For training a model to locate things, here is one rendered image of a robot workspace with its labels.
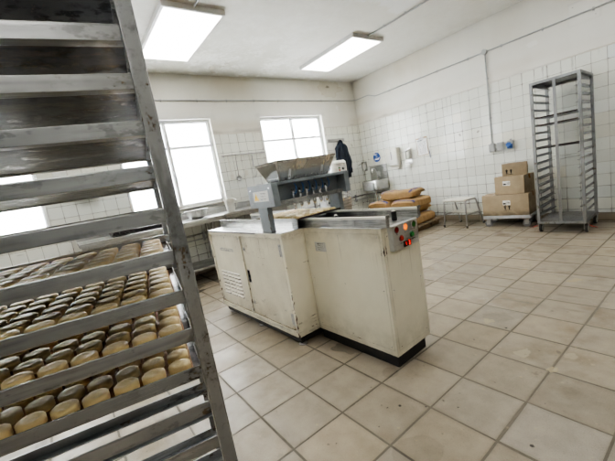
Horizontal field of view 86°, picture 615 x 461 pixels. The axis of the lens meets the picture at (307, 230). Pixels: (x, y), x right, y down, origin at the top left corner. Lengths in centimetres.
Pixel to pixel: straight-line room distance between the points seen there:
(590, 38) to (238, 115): 481
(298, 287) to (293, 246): 29
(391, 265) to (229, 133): 433
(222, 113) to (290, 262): 390
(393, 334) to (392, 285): 28
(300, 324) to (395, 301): 76
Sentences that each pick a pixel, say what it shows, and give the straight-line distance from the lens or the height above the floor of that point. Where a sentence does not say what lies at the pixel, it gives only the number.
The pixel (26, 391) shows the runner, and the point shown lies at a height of 87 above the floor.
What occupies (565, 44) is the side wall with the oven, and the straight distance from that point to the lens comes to 577.
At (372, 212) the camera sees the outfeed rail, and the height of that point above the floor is 88.
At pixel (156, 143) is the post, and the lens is 73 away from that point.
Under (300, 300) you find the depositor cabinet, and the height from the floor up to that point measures 35.
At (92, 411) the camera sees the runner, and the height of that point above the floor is 79.
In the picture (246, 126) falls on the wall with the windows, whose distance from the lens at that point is 590.
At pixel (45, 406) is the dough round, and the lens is 97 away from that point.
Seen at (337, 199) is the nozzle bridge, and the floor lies 96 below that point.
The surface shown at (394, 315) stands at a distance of 196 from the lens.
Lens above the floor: 116
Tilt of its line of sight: 9 degrees down
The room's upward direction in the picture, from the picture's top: 10 degrees counter-clockwise
